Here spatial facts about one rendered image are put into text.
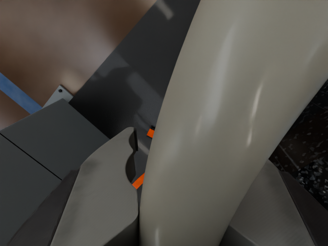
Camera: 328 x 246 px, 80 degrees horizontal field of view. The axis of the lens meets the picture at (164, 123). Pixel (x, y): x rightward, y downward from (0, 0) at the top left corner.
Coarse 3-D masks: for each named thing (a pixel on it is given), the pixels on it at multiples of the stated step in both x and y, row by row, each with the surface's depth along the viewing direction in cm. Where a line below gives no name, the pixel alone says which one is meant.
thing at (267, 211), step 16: (272, 176) 8; (256, 192) 8; (272, 192) 7; (288, 192) 7; (240, 208) 7; (256, 208) 7; (272, 208) 7; (288, 208) 7; (240, 224) 6; (256, 224) 6; (272, 224) 6; (288, 224) 6; (304, 224) 6; (224, 240) 7; (240, 240) 6; (256, 240) 6; (272, 240) 6; (288, 240) 6; (304, 240) 6
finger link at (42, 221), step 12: (72, 180) 8; (60, 192) 8; (48, 204) 7; (60, 204) 7; (36, 216) 7; (48, 216) 7; (60, 216) 7; (24, 228) 6; (36, 228) 6; (48, 228) 6; (12, 240) 6; (24, 240) 6; (36, 240) 6; (48, 240) 6
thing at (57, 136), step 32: (64, 96) 109; (32, 128) 84; (64, 128) 97; (96, 128) 114; (0, 160) 67; (32, 160) 75; (64, 160) 86; (0, 192) 61; (32, 192) 68; (0, 224) 57
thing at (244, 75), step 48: (240, 0) 3; (288, 0) 3; (192, 48) 4; (240, 48) 3; (288, 48) 3; (192, 96) 4; (240, 96) 3; (288, 96) 3; (192, 144) 4; (240, 144) 4; (144, 192) 6; (192, 192) 4; (240, 192) 5; (144, 240) 6; (192, 240) 5
